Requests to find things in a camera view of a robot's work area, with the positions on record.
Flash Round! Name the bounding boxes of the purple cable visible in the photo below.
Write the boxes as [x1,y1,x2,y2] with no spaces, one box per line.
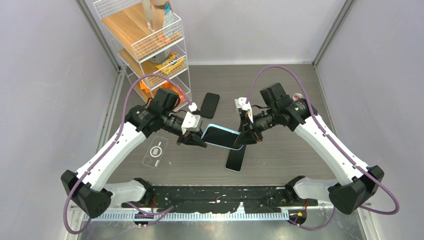
[245,64,400,231]
[62,73,198,235]

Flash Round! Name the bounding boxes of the blue white bottle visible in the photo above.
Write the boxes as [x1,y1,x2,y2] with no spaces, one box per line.
[163,1,175,39]

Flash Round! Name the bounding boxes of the yellow snack bag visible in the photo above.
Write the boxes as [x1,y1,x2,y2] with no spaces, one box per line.
[155,52,186,75]

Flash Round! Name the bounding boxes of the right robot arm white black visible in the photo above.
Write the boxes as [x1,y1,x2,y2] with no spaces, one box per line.
[234,83,384,215]

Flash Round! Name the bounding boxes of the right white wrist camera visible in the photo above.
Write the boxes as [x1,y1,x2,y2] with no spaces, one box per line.
[234,97,254,123]

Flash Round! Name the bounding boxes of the clear phone case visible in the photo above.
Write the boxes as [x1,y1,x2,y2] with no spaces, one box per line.
[142,135,169,168]

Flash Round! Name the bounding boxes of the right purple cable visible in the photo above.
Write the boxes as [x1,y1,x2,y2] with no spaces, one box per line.
[245,64,400,231]

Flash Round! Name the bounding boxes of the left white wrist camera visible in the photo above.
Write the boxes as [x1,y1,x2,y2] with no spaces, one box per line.
[181,112,203,135]

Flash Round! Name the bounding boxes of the clear bottle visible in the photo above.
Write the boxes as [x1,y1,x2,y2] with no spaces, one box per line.
[141,0,155,33]

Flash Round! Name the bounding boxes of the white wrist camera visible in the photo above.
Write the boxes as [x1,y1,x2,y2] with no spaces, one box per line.
[181,112,203,135]
[234,97,254,123]

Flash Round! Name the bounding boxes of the black phone case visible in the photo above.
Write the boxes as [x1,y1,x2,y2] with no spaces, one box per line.
[200,92,220,119]

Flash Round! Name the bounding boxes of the red bull can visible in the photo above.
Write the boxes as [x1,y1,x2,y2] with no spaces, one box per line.
[292,93,304,101]

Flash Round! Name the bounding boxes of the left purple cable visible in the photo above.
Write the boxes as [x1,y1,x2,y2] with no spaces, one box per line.
[62,73,198,235]

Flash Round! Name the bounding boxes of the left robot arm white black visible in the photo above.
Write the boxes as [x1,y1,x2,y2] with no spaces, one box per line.
[60,88,207,219]

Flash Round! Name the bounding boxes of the orange snack packs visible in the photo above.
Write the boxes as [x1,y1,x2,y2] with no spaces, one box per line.
[135,81,184,101]

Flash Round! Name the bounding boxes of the black phone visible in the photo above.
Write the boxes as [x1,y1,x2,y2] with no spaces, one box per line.
[225,145,247,172]

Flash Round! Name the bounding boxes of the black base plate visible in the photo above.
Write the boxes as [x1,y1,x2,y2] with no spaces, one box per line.
[134,185,318,214]

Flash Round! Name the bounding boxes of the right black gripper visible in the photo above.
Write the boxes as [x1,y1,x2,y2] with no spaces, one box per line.
[233,106,279,147]

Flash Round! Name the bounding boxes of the white wire shelf rack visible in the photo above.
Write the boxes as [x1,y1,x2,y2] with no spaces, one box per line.
[93,0,192,111]

